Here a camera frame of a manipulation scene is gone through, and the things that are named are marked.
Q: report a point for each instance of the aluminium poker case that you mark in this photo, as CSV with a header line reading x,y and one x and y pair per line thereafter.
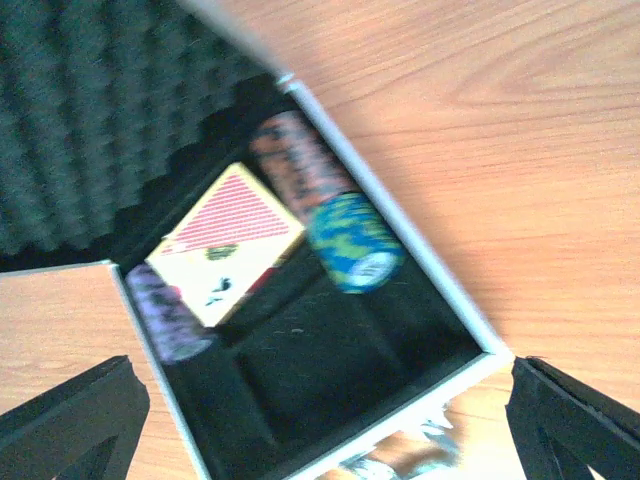
x,y
294,315

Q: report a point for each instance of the purple chip stack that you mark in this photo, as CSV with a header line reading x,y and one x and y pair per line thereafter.
x,y
302,169
175,333

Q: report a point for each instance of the red playing card deck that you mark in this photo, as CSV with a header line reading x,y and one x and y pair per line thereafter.
x,y
224,248

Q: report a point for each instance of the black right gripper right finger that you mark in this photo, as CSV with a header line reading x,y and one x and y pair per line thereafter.
x,y
565,429

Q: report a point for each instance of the blue chip stack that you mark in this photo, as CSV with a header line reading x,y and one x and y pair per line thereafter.
x,y
346,219
358,269

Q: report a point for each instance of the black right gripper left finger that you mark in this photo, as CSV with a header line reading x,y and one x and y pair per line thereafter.
x,y
85,428

